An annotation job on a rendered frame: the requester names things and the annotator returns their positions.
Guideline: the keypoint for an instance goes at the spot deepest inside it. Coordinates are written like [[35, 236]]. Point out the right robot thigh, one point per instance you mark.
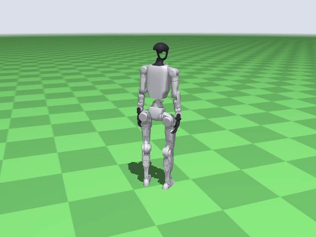
[[169, 121]]

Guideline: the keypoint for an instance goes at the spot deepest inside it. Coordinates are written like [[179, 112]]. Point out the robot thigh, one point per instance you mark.
[[146, 124], [169, 121]]

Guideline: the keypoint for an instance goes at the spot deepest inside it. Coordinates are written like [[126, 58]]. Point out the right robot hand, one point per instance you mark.
[[177, 123]]

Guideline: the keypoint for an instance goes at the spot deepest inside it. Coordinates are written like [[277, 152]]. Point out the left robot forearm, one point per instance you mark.
[[141, 99]]

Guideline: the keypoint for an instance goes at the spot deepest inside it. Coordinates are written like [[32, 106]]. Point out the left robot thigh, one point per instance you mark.
[[146, 124]]

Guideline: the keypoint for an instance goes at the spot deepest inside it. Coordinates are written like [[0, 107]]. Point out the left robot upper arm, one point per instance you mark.
[[143, 79]]

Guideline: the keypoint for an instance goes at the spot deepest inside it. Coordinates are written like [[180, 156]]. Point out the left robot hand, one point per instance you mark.
[[138, 111]]

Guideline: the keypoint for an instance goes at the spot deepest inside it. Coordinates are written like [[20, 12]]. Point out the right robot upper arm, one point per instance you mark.
[[174, 73]]

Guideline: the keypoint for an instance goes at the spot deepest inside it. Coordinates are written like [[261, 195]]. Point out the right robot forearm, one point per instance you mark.
[[177, 105]]

